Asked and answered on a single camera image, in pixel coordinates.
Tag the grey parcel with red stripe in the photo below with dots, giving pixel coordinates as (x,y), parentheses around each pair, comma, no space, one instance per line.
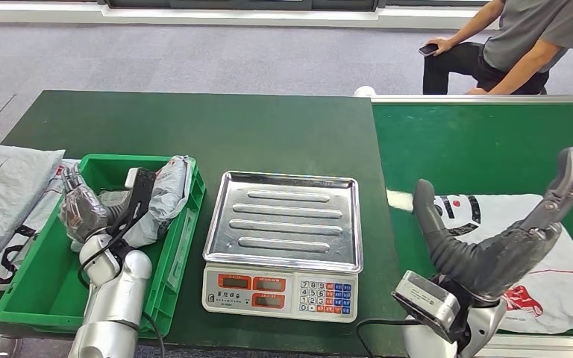
(168,197)

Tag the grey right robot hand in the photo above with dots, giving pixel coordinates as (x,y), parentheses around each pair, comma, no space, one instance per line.
(494,262)

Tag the grey parcel with dark print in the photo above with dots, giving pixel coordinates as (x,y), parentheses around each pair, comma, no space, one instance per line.
(4,197)

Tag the white parcel with round logo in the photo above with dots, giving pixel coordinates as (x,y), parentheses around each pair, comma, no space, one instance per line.
(553,296)

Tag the white rounded object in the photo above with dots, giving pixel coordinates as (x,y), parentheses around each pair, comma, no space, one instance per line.
(364,91)

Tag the weighing scale with steel tray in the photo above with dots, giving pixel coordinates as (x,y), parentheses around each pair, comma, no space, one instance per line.
(266,296)

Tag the white parcel with black letters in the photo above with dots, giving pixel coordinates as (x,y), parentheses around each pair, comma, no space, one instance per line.
(44,207)

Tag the black phone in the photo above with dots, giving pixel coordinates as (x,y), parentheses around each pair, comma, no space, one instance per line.
(428,49)

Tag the green conveyor belt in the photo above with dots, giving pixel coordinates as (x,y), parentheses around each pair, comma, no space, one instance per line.
(464,148)

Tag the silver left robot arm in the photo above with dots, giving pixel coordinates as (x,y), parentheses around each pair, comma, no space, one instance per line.
(113,296)

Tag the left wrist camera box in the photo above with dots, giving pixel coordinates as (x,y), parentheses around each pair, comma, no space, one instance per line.
(143,192)

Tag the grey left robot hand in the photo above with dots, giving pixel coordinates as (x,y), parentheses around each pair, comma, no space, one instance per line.
(84,212)

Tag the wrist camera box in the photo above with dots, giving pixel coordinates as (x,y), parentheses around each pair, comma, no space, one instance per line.
(143,192)
(425,301)

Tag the person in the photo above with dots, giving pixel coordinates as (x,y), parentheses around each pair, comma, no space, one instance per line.
(523,29)

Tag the green plastic crate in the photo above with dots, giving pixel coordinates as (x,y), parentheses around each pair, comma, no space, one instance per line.
(34,286)

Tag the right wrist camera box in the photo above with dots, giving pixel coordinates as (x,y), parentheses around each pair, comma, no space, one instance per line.
(425,301)

